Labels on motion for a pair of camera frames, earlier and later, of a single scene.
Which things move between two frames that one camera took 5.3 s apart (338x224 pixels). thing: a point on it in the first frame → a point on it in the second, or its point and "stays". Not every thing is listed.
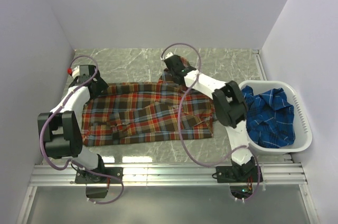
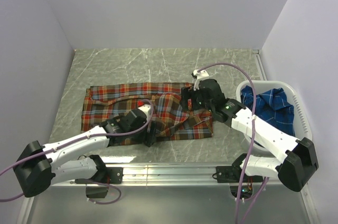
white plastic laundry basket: x=303 y=133 stays
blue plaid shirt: x=270 y=118 stays
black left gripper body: x=101 y=86 → x=144 y=136
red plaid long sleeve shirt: x=137 y=112 stays
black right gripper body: x=173 y=75 → x=201 y=103
